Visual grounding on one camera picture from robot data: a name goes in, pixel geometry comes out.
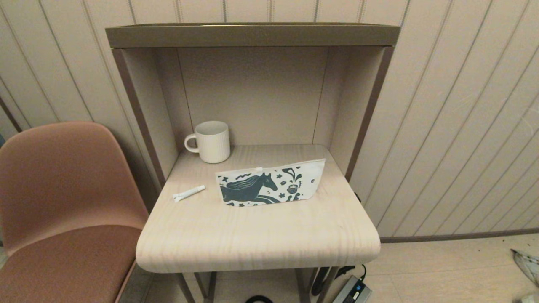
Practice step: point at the beige wooden table with hutch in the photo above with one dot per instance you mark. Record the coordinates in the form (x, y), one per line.
(252, 35)

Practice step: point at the white horse print pouch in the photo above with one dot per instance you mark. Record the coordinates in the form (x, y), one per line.
(269, 185)

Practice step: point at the grey crumpled floor object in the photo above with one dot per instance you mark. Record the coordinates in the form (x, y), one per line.
(528, 265)

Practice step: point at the small white floor object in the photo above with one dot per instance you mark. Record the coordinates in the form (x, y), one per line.
(531, 299)

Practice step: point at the black round floor object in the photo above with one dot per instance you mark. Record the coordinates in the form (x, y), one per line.
(252, 299)

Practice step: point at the small white toothpaste tube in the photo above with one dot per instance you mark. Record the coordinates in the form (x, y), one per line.
(189, 193)

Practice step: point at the white ribbed ceramic mug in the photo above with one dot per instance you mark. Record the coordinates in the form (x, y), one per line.
(212, 143)

